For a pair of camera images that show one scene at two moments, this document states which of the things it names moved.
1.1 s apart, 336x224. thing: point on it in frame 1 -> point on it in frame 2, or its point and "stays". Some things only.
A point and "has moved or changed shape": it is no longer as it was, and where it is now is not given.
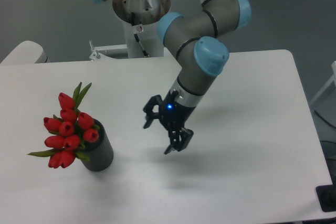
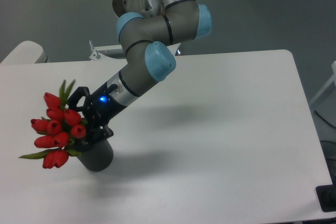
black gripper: x=173 y=114 -> x=100 y=110
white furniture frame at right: x=333 y=78 stays
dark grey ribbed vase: x=100 y=153 stays
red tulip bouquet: x=69 y=131 has moved or changed shape
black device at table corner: x=326 y=196 stays
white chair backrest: x=27 y=52 stays
